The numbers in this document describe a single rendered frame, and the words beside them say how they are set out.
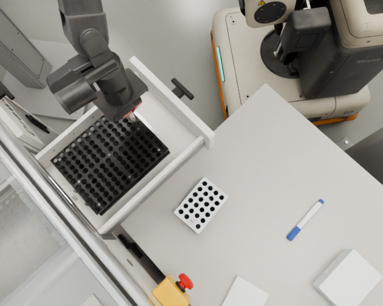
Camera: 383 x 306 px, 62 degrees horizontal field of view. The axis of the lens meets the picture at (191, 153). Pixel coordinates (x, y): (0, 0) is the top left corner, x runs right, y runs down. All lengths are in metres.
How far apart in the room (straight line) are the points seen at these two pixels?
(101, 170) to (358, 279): 0.66
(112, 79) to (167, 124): 0.31
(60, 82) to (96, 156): 0.27
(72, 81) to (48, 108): 1.35
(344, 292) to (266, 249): 0.20
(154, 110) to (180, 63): 1.05
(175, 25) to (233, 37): 0.50
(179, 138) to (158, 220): 0.22
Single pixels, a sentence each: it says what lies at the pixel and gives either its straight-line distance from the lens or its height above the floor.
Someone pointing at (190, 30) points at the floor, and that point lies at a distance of 2.01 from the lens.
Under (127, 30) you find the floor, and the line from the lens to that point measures 2.05.
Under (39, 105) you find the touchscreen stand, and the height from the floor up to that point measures 0.03.
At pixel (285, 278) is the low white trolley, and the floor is 0.76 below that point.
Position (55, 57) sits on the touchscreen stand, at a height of 0.04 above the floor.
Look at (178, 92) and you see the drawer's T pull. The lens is 0.79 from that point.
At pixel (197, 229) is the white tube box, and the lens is 0.82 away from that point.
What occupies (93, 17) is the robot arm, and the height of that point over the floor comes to 1.22.
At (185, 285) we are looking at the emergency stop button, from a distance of 0.73.
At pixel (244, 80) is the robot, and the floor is 0.28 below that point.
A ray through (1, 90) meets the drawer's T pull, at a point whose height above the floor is 0.91.
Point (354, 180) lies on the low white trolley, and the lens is 0.97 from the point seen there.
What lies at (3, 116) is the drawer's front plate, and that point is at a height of 0.93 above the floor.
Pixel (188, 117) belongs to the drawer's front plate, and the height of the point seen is 0.93.
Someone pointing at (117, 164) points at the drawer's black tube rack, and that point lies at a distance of 0.77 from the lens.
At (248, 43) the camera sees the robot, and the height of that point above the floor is 0.28.
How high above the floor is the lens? 1.62
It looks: 75 degrees down
